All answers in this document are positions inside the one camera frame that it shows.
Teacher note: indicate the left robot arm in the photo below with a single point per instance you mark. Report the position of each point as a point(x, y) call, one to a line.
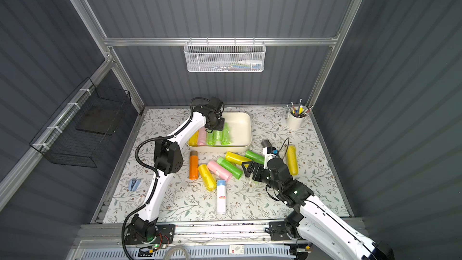
point(168, 160)

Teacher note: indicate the white plastic storage box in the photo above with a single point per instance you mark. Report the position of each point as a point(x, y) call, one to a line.
point(240, 131)

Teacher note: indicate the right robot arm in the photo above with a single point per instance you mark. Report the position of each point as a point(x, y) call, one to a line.
point(311, 220)

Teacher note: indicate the yellow roll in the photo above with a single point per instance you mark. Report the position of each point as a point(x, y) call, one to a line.
point(236, 159)
point(193, 141)
point(208, 179)
point(292, 163)

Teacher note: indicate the floral table mat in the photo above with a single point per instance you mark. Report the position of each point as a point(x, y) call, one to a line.
point(189, 200)

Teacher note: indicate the light green roll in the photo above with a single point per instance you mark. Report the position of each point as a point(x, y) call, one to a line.
point(218, 136)
point(210, 138)

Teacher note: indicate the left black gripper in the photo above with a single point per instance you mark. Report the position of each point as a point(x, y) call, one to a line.
point(215, 124)

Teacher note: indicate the white blue labelled roll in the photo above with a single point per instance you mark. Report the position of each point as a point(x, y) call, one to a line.
point(221, 196)

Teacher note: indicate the black wire side basket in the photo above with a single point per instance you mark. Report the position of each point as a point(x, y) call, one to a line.
point(79, 135)

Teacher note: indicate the grey trash bag roll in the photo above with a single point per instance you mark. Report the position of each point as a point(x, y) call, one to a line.
point(266, 144)

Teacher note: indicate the dark green roll upper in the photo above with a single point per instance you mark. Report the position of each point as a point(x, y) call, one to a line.
point(255, 157)

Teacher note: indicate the white pen cup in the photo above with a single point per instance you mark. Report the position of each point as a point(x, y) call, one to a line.
point(295, 118)

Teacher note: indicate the blue clip on mat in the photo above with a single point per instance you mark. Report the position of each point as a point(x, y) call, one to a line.
point(134, 184)

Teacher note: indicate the white wire wall basket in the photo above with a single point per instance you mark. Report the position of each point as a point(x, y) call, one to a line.
point(222, 58)

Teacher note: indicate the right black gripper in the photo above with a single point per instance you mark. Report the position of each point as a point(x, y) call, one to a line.
point(256, 173)

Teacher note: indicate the orange trash bag roll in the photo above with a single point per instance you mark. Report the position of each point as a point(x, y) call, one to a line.
point(194, 164)

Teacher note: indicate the pink roll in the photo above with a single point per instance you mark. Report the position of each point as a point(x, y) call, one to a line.
point(202, 137)
point(219, 171)

